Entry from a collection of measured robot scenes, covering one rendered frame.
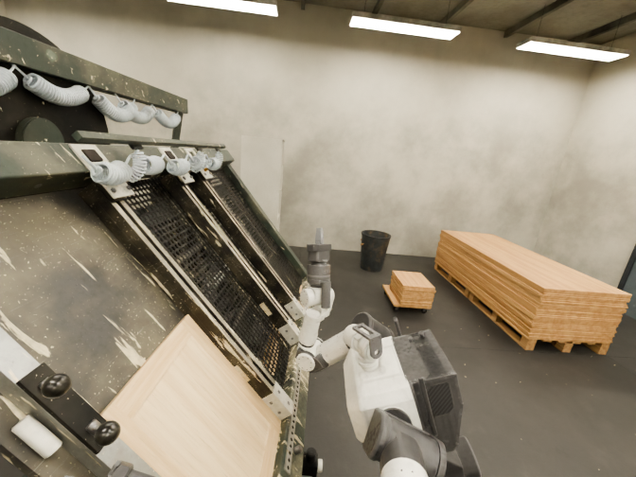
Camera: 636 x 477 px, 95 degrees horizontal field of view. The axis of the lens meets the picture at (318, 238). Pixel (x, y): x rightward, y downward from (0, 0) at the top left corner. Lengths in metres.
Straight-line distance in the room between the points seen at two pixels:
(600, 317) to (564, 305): 0.49
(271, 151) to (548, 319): 4.01
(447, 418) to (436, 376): 0.14
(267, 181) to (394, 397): 3.94
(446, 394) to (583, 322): 3.68
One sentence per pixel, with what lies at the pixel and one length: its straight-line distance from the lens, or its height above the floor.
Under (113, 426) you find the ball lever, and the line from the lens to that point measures 0.70.
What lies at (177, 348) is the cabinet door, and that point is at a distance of 1.06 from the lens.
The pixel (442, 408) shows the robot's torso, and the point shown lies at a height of 1.31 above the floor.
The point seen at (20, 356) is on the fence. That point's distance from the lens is 0.81.
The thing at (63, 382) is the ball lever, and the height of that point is 1.51.
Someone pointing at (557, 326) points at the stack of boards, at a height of 0.32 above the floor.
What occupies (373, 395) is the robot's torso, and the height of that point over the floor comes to 1.34.
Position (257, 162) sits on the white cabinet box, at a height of 1.70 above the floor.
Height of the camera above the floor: 1.92
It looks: 16 degrees down
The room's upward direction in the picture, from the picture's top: 6 degrees clockwise
